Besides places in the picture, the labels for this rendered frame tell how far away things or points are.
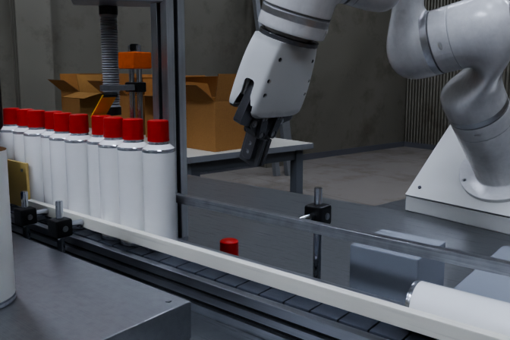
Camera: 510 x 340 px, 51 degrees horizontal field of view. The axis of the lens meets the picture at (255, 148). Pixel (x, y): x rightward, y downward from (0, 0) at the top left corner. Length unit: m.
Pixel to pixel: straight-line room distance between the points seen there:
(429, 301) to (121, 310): 0.35
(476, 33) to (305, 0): 0.45
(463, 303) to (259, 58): 0.34
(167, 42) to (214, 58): 5.26
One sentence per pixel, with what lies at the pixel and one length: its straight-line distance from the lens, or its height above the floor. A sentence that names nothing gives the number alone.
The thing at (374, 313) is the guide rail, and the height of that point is 0.90.
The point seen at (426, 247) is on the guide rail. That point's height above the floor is 0.96.
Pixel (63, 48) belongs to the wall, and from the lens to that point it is 5.48.
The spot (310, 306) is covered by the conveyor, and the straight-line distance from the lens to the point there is 0.68.
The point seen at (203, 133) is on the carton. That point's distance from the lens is 2.66.
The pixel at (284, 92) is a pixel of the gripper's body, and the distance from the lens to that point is 0.67.
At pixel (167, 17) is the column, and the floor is 1.26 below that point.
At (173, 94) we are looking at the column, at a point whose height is 1.12.
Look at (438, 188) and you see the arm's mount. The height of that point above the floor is 0.89.
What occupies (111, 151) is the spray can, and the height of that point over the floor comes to 1.03.
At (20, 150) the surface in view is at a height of 1.00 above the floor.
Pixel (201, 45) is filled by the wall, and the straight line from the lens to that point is 6.18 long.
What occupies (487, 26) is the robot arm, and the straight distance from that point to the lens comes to 1.01.
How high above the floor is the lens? 1.16
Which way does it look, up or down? 8 degrees down
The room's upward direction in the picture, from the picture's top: straight up
